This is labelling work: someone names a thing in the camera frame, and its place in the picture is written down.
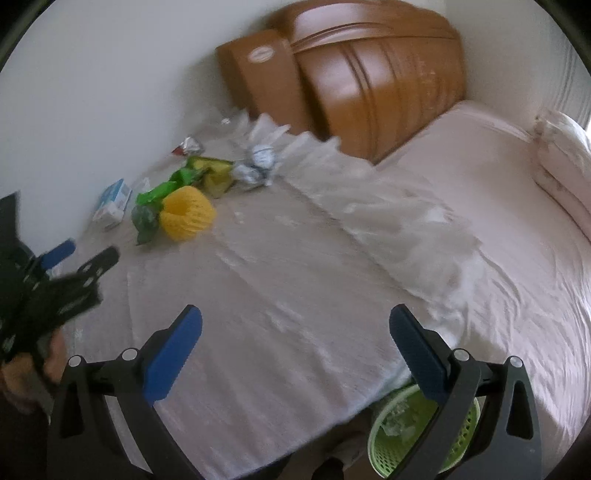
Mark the green plastic mesh basket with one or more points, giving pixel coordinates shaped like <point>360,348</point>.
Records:
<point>381,454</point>

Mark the folded white pillow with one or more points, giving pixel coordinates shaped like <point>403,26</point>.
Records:
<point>563,157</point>

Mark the bed with pink sheet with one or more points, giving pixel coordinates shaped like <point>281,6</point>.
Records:
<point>508,277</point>

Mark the dark green wrapper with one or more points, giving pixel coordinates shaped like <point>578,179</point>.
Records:
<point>145,222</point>

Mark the silver and red wrapper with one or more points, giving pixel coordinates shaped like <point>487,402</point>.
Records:
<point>190,145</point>

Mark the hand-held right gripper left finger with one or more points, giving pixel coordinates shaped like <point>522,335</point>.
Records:
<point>178,350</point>

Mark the yellow and green packet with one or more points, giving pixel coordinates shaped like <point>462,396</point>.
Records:
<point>217,177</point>

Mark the crumpled silver foil wrapper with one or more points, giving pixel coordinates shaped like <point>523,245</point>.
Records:
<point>254,164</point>

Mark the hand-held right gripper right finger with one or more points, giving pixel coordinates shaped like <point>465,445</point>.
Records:
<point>415,355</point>

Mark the brown headboard side panel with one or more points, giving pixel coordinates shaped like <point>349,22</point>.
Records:
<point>263,83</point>

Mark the bright green wrapper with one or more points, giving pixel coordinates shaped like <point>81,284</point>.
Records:
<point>159,191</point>

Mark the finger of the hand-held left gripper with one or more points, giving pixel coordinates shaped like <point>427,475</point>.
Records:
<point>99,264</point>
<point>57,254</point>

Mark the white and blue carton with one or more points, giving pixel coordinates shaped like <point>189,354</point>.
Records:
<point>111,205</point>

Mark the clear plastic wrapper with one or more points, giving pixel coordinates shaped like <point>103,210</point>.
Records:
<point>234,121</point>

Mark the white lace cloth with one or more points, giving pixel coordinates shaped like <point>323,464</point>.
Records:
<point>277,277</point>

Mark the person's left hand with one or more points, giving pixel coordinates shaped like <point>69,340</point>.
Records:
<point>27,381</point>

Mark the brown wooden headboard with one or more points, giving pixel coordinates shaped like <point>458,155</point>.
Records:
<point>378,78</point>

